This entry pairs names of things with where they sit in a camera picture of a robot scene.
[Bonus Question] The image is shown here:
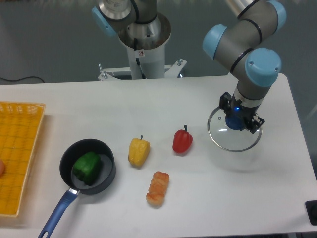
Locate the red bell pepper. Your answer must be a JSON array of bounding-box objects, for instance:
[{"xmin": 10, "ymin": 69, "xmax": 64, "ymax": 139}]
[{"xmin": 172, "ymin": 125, "xmax": 193, "ymax": 154}]

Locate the yellow bell pepper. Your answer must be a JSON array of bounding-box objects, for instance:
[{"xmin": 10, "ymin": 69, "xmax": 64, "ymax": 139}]
[{"xmin": 128, "ymin": 135, "xmax": 151, "ymax": 167}]

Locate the black device at table edge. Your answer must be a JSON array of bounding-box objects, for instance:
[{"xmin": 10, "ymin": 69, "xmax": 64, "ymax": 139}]
[{"xmin": 305, "ymin": 200, "xmax": 317, "ymax": 226}]

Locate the black saucepan blue handle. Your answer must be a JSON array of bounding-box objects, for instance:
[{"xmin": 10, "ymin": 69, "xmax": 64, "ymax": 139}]
[{"xmin": 39, "ymin": 139, "xmax": 116, "ymax": 238}]

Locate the orange round item in basket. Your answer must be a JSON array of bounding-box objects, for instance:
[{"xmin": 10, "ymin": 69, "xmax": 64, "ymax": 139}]
[{"xmin": 0, "ymin": 160, "xmax": 5, "ymax": 176}]

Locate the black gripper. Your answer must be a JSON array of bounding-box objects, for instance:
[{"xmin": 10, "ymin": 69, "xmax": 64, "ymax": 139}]
[{"xmin": 219, "ymin": 92, "xmax": 265, "ymax": 134}]

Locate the golden bread pastry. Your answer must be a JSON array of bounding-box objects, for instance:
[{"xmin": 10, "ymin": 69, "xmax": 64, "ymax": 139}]
[{"xmin": 146, "ymin": 171, "xmax": 169, "ymax": 206}]

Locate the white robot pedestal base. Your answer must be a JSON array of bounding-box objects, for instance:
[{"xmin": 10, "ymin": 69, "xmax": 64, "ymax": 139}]
[{"xmin": 98, "ymin": 13, "xmax": 187, "ymax": 81}]

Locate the black cable on floor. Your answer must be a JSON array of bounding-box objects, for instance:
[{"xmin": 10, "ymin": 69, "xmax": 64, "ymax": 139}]
[{"xmin": 0, "ymin": 76, "xmax": 47, "ymax": 83}]

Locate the green bell pepper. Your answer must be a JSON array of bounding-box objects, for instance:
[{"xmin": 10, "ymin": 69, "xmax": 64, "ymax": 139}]
[{"xmin": 73, "ymin": 151, "xmax": 101, "ymax": 186}]

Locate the glass pot lid blue knob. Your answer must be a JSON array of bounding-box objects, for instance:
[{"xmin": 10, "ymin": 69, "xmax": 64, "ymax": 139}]
[{"xmin": 207, "ymin": 107, "xmax": 263, "ymax": 152}]

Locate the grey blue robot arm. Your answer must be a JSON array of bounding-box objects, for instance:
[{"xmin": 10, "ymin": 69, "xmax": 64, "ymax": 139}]
[{"xmin": 92, "ymin": 0, "xmax": 287, "ymax": 133}]

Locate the yellow plastic basket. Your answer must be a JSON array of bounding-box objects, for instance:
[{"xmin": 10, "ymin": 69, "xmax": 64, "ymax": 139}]
[{"xmin": 0, "ymin": 101, "xmax": 46, "ymax": 217}]

